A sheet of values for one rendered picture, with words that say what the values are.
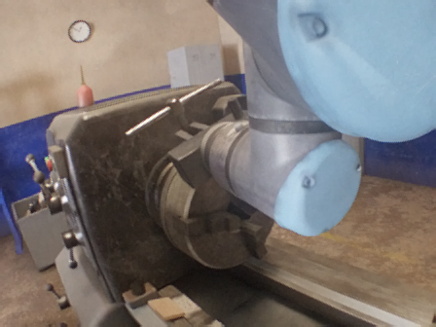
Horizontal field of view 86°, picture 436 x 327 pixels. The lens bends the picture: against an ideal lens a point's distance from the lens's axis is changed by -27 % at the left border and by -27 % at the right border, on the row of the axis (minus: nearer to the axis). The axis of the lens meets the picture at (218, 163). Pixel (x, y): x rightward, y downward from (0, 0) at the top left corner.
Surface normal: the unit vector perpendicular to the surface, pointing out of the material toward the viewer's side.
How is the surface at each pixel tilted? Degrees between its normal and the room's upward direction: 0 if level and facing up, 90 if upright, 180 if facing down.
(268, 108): 88
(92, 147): 90
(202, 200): 90
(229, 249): 90
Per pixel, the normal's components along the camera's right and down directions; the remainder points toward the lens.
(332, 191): 0.44, 0.31
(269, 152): -0.75, 0.24
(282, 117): -0.48, 0.28
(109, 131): 0.62, 0.14
